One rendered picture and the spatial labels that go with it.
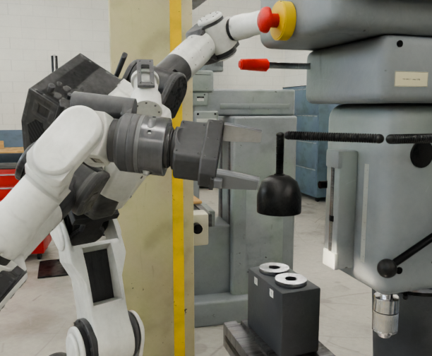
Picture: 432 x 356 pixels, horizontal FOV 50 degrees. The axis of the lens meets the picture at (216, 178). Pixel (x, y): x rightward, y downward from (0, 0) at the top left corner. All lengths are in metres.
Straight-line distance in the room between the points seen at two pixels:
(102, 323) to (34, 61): 8.65
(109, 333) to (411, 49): 0.98
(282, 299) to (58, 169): 0.80
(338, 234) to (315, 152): 7.35
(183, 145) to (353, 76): 0.30
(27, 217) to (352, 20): 0.53
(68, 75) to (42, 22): 8.70
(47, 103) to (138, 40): 1.45
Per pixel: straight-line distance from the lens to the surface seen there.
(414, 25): 0.77
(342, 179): 0.83
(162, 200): 2.52
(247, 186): 0.66
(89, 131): 0.67
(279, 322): 1.34
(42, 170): 0.68
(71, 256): 1.30
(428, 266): 0.87
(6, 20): 9.88
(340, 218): 0.84
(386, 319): 0.97
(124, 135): 0.68
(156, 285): 2.65
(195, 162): 0.66
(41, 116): 1.11
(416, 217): 0.83
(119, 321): 1.34
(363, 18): 0.72
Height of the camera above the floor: 1.62
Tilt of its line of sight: 9 degrees down
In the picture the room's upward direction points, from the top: straight up
